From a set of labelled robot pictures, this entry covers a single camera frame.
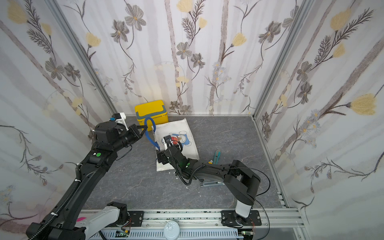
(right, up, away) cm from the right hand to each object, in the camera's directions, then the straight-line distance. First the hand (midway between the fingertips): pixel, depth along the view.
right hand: (163, 146), depth 79 cm
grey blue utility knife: (+27, -23, +7) cm, 36 cm away
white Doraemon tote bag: (+7, +9, +17) cm, 21 cm away
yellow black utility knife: (+27, -12, +15) cm, 33 cm away
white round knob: (+7, -37, -12) cm, 39 cm away
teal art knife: (+32, -9, +17) cm, 37 cm away
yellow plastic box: (-10, +23, +24) cm, 35 cm away
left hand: (-5, +11, -9) cm, 15 cm away
